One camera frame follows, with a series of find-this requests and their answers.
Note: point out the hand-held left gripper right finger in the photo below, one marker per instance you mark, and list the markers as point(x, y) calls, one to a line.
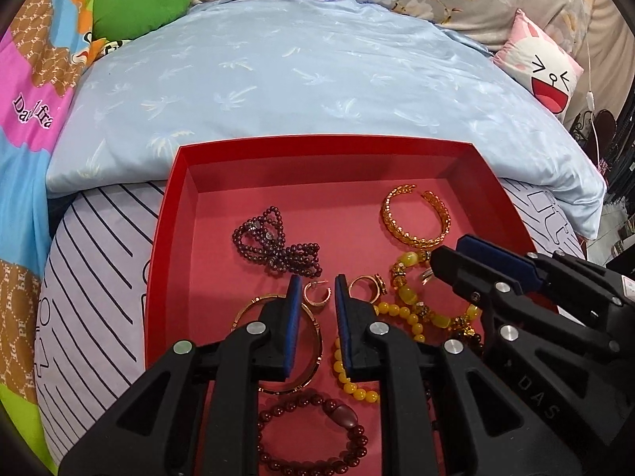
point(343, 317)

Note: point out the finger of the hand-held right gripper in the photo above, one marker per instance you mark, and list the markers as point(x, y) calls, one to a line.
point(461, 270)
point(496, 263)

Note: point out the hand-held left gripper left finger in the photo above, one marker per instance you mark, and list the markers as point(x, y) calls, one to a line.
point(293, 317)

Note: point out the gold hoop earring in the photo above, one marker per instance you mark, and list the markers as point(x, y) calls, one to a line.
point(320, 305)

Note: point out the rose gold bangle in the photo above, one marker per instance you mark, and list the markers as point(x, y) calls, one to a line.
point(317, 352)

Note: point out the red cardboard box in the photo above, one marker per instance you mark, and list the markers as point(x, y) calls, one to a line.
point(223, 208)

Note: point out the black iron chair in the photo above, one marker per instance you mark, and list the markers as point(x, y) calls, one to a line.
point(603, 124)

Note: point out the pink cartoon cat pillow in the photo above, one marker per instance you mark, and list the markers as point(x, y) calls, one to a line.
point(540, 74)

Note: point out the white striped pillow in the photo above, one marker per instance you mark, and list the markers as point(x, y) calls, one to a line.
point(99, 282)

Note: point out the light blue quilt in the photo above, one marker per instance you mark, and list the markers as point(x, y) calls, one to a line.
point(297, 84)

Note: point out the beige curtain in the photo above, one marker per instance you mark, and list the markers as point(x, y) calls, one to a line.
point(603, 34)

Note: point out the cartoon monkey blanket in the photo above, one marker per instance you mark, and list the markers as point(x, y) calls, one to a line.
point(30, 158)

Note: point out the green plush pillow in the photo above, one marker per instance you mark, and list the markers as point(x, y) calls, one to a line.
point(144, 5)

